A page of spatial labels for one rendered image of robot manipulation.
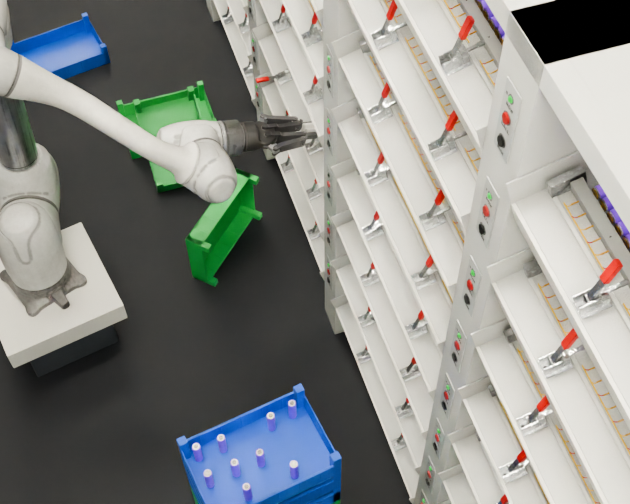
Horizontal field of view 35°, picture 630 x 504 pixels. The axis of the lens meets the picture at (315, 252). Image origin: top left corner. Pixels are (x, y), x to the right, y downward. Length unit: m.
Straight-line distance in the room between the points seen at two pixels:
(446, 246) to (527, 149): 0.52
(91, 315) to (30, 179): 0.39
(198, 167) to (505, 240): 1.04
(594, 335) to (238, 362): 1.79
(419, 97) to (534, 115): 0.51
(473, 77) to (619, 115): 0.39
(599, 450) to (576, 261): 0.26
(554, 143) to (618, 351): 0.27
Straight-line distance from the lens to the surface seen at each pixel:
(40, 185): 2.75
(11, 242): 2.64
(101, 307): 2.77
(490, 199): 1.42
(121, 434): 2.87
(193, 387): 2.90
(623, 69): 1.19
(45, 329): 2.77
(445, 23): 1.56
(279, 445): 2.28
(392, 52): 1.79
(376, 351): 2.54
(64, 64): 3.76
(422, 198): 1.83
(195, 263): 3.01
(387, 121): 1.94
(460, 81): 1.49
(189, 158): 2.32
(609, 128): 1.12
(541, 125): 1.25
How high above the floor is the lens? 2.57
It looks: 55 degrees down
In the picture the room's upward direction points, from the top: 1 degrees counter-clockwise
